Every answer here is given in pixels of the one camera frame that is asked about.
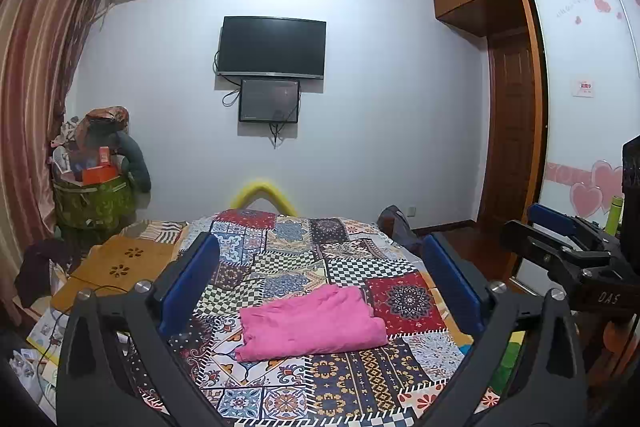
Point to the black wall television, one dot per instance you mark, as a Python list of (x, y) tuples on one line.
[(272, 47)]

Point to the small black wall monitor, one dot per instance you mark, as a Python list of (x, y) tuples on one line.
[(269, 101)]

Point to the cartoon print bedsheet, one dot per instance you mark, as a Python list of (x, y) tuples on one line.
[(510, 357)]

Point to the dark purple clothes pile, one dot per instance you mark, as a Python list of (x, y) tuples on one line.
[(42, 267)]

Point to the dark grey cloth bundle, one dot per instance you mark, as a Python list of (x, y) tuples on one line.
[(135, 162)]

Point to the papers on floor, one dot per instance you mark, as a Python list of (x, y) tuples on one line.
[(42, 337)]

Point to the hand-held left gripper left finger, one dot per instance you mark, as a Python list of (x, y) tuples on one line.
[(190, 282)]

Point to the green fabric hamper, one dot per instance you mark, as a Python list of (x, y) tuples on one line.
[(95, 207)]

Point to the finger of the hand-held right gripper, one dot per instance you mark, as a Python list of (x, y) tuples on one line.
[(552, 216), (540, 244)]

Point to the pink knitted cardigan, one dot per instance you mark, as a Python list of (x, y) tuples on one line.
[(310, 322)]

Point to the white wall socket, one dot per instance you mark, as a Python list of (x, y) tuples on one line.
[(412, 211)]

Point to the patchwork patterned blanket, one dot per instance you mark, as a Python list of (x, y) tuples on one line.
[(300, 257)]

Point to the brown patterned cloth bundle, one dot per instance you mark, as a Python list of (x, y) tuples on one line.
[(102, 122)]

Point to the small paper note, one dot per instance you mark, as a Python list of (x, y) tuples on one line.
[(585, 88)]

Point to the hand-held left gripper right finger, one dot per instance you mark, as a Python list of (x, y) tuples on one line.
[(452, 287)]

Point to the wooden lap desk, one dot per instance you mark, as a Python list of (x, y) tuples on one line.
[(125, 262)]

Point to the yellow foam tube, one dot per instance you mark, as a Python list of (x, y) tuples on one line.
[(262, 189)]

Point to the orange box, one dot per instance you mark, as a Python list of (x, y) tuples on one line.
[(100, 169)]

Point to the green bottle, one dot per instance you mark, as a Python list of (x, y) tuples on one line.
[(615, 217)]

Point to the dark cloth on bed edge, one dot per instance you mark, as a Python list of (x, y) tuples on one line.
[(400, 227)]

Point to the striped curtain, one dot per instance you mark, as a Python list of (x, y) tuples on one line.
[(35, 82)]

